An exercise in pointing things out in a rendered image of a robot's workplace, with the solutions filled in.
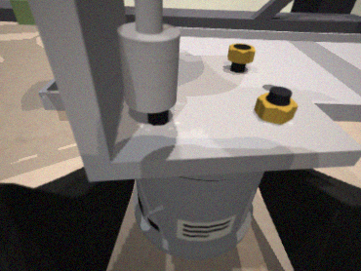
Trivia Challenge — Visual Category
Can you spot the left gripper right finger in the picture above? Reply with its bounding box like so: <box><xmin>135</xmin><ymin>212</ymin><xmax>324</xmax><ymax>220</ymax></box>
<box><xmin>259</xmin><ymin>169</ymin><xmax>361</xmax><ymax>271</ymax></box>

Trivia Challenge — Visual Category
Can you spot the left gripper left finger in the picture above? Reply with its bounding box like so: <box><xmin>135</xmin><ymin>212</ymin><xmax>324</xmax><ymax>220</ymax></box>
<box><xmin>0</xmin><ymin>167</ymin><xmax>135</xmax><ymax>271</ymax></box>

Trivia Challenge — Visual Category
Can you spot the grey metal l-shaped bracket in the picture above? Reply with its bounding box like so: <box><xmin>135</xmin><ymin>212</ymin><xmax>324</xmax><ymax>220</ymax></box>
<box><xmin>27</xmin><ymin>0</ymin><xmax>361</xmax><ymax>182</ymax></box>

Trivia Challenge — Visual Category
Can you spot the blue cylindrical tool barrel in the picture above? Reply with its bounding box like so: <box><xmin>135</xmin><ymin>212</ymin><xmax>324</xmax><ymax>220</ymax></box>
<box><xmin>117</xmin><ymin>0</ymin><xmax>181</xmax><ymax>113</ymax></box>

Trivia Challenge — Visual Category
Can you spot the yellow hex nut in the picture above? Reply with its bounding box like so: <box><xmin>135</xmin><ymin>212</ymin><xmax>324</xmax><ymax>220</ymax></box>
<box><xmin>255</xmin><ymin>93</ymin><xmax>298</xmax><ymax>124</ymax></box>
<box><xmin>227</xmin><ymin>44</ymin><xmax>256</xmax><ymax>64</ymax></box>

